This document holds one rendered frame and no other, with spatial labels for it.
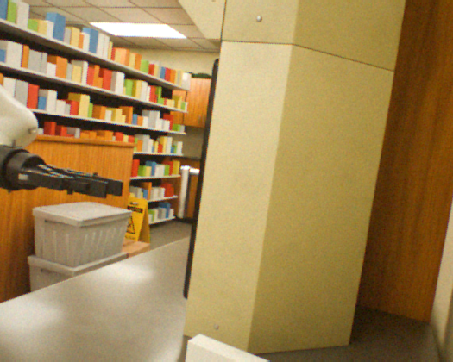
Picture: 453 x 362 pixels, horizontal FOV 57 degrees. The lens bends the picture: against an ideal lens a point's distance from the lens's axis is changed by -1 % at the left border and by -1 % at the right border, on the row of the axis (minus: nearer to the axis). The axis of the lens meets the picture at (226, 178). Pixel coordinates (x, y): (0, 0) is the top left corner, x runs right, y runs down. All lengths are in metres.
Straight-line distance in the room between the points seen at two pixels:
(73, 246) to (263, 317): 2.30
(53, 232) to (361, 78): 2.52
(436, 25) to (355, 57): 0.34
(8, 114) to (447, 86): 0.96
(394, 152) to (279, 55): 0.42
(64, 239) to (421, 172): 2.37
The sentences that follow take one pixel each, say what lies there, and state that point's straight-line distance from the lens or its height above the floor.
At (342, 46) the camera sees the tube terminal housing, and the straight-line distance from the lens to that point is 0.70.
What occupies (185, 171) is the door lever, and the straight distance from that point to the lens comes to 0.73.
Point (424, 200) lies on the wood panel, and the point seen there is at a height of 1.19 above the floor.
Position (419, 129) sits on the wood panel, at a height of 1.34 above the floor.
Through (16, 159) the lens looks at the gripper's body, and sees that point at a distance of 0.94.
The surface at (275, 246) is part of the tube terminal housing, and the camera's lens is 0.65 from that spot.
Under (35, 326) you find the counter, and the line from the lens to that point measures 0.74.
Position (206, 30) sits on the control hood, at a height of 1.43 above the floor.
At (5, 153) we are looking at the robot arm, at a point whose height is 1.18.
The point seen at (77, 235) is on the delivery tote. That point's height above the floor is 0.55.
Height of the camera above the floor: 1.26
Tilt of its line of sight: 5 degrees down
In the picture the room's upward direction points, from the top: 8 degrees clockwise
